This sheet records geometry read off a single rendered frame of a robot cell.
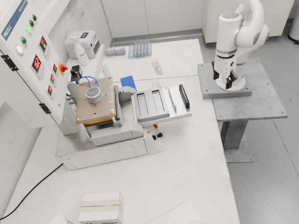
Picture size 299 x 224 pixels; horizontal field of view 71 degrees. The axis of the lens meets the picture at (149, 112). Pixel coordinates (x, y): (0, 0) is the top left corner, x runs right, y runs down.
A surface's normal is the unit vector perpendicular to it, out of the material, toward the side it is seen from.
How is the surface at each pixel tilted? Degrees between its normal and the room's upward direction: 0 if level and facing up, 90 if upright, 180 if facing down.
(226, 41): 86
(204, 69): 3
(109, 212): 1
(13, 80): 90
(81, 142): 0
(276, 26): 90
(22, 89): 90
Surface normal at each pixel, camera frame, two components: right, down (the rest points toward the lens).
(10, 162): 0.99, -0.07
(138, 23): -0.03, 0.76
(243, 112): -0.13, -0.64
